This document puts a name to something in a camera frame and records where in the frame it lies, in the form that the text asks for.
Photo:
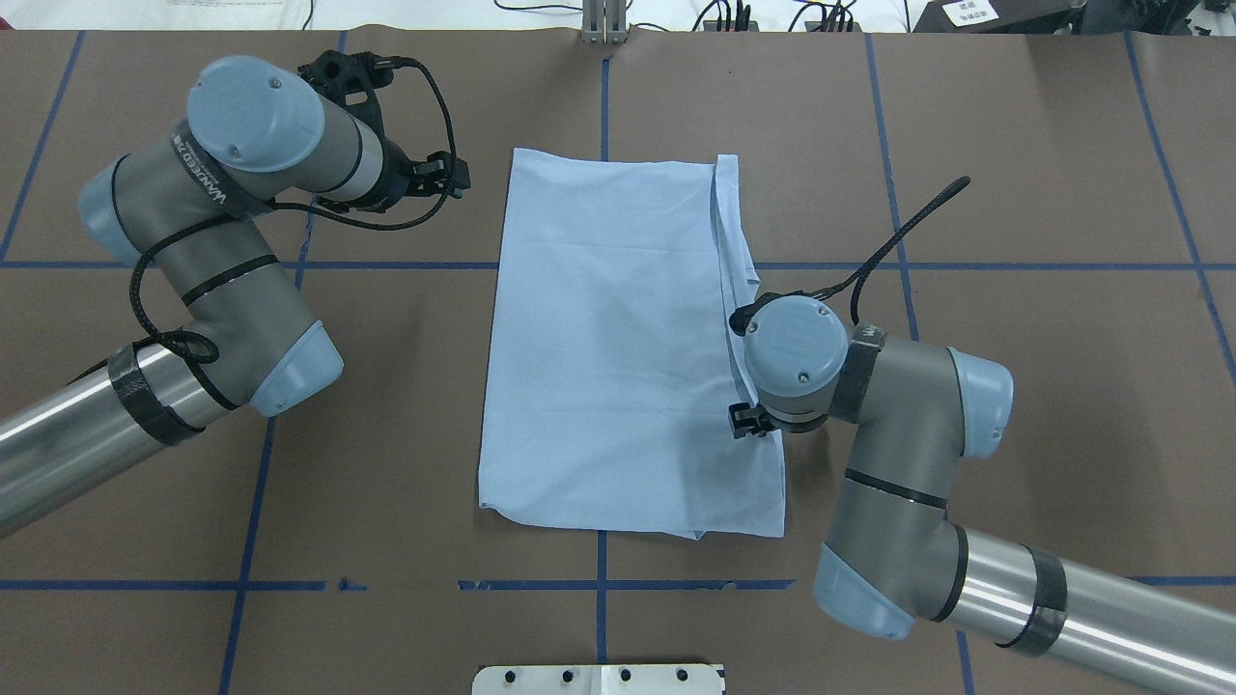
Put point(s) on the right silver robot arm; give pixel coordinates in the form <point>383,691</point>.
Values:
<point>893,558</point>

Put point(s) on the light blue t-shirt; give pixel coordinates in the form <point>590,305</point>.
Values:
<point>612,366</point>

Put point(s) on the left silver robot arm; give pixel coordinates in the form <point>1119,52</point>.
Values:
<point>223,323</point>

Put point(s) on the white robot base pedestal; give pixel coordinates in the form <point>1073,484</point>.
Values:
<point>651,678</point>

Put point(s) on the black box with label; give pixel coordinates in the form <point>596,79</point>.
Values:
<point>999,17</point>

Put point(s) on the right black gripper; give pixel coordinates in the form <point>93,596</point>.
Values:
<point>744,419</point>

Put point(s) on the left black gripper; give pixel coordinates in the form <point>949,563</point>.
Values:
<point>393,177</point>

